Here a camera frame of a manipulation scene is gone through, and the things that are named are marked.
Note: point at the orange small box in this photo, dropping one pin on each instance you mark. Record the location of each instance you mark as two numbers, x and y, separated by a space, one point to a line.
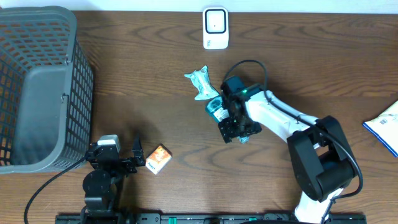
158 159

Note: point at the light green tissue pack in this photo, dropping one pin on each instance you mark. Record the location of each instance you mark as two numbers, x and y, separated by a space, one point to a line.
201 81

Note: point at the black mounting rail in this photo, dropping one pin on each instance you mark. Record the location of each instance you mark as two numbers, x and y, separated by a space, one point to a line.
156 218

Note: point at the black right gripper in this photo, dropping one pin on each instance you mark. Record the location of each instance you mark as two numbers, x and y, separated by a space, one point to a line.
227 133

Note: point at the grey plastic basket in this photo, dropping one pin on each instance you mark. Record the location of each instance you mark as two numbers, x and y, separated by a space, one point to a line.
46 90

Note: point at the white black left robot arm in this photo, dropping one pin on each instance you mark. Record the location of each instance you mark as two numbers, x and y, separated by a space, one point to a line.
103 185

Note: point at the white barcode scanner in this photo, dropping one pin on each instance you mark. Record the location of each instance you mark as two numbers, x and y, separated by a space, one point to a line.
215 28

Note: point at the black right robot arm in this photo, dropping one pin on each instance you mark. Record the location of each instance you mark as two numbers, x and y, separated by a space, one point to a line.
323 163

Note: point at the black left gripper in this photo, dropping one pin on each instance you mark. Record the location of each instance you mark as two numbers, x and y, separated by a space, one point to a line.
132 165

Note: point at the cream snack bag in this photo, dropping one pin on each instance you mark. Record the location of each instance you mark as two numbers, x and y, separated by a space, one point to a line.
384 128

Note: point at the teal mouthwash bottle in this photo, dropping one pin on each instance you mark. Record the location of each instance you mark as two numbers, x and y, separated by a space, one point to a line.
216 109

